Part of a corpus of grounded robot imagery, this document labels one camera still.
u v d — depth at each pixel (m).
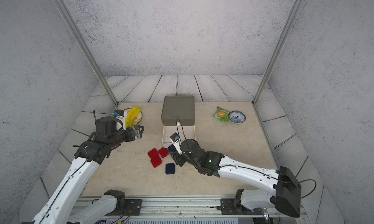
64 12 0.74
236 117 1.10
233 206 0.73
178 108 0.89
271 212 0.71
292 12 0.76
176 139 0.61
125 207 0.71
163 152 0.90
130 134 0.64
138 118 1.11
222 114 1.07
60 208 0.38
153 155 0.92
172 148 0.63
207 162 0.54
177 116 0.86
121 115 0.64
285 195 0.39
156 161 0.89
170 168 0.85
